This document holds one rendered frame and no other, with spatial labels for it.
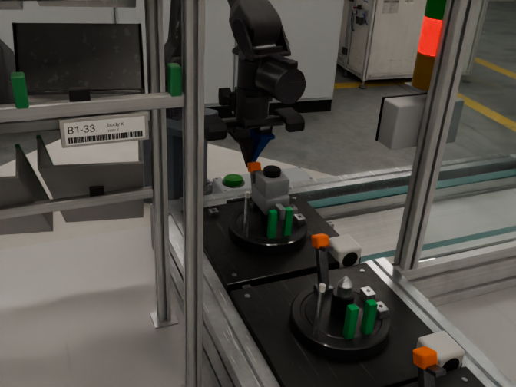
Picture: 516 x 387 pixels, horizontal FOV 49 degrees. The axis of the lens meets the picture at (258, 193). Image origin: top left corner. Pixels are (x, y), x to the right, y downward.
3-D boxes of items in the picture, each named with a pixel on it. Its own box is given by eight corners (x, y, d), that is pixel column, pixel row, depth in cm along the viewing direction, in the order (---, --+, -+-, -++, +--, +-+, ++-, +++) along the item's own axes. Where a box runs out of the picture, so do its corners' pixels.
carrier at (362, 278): (229, 301, 87) (232, 231, 81) (364, 271, 95) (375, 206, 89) (299, 425, 67) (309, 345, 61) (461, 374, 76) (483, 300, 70)
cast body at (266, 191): (250, 198, 100) (253, 162, 97) (273, 194, 102) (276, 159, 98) (269, 222, 93) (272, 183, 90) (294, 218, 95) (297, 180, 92)
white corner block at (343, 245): (323, 256, 99) (325, 237, 97) (346, 252, 100) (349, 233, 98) (336, 272, 95) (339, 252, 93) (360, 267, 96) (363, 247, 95)
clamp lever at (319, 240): (314, 285, 84) (310, 234, 83) (326, 282, 84) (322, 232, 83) (326, 291, 80) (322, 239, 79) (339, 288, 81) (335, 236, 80)
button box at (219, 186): (211, 202, 124) (212, 176, 121) (298, 189, 131) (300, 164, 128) (222, 218, 118) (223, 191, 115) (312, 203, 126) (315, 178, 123)
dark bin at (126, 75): (53, 116, 86) (49, 66, 86) (140, 114, 89) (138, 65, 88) (16, 95, 59) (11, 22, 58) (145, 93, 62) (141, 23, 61)
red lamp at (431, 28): (410, 48, 83) (416, 14, 81) (438, 47, 85) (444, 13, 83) (431, 57, 79) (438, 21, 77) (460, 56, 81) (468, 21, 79)
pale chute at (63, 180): (65, 223, 97) (64, 197, 98) (143, 217, 100) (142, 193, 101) (36, 168, 71) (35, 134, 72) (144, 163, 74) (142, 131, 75)
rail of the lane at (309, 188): (151, 246, 115) (149, 199, 109) (494, 186, 147) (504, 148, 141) (158, 261, 110) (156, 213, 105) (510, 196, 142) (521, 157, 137)
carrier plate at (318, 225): (183, 219, 107) (183, 209, 106) (297, 200, 116) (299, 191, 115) (226, 295, 88) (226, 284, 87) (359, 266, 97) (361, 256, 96)
